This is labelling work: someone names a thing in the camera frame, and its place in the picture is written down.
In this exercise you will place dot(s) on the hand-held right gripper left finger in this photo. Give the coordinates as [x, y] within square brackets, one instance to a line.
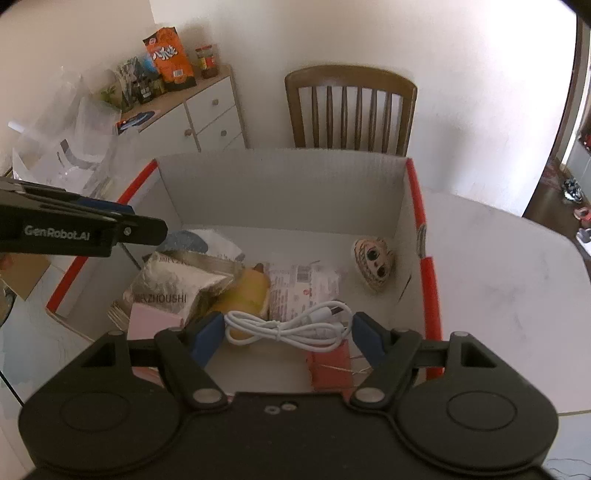
[207, 339]

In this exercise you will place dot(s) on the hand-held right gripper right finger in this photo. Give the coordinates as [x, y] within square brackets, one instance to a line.
[367, 337]

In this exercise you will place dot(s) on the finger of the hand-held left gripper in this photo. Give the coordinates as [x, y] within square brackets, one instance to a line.
[108, 206]
[143, 230]

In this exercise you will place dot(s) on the red cloth pouch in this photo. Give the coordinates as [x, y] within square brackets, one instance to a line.
[328, 369]

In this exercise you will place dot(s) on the pink ribbed box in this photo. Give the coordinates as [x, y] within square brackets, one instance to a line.
[152, 319]

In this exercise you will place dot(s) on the silver foil packet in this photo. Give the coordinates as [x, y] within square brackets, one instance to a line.
[180, 281]

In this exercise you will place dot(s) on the white printed pouch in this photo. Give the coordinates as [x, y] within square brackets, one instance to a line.
[300, 290]

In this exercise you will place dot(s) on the red cardboard shoe box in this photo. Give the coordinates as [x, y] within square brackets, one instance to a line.
[277, 198]

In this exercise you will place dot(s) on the dark blue white packet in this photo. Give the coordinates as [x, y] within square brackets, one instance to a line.
[184, 240]

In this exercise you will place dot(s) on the brown cardboard box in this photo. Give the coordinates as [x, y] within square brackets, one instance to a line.
[23, 277]

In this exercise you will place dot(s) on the doll face plush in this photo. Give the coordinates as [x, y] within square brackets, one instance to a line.
[374, 270]

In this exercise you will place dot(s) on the clear plastic bags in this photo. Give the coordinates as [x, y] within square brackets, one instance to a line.
[78, 138]

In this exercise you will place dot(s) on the blue white flat packet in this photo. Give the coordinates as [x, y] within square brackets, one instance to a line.
[135, 119]

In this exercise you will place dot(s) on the dark printed box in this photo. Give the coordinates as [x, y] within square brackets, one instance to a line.
[138, 81]

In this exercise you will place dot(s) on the white drawer cabinet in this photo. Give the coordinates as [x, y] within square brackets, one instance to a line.
[212, 115]

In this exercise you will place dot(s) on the orange snack bag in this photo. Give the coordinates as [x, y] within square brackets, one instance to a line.
[168, 60]

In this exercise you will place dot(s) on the glass jar with red label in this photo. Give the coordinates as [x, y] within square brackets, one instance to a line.
[207, 62]

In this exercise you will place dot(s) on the row of shoes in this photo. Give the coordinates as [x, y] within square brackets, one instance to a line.
[572, 189]

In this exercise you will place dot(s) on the wooden slat-back chair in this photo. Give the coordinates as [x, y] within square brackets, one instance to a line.
[351, 76]

